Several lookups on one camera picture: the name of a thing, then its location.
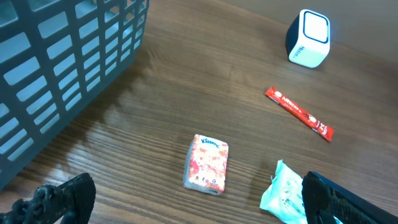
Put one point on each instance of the red Nescafe stick sachet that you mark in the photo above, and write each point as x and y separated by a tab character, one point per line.
326	132

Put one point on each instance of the grey plastic mesh basket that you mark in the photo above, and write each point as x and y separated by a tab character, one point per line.
56	57

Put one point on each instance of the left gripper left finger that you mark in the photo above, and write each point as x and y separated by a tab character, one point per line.
71	202

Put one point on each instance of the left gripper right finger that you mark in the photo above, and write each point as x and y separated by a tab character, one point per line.
335	202

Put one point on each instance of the teal wet wipes pack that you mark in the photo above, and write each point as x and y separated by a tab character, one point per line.
297	201

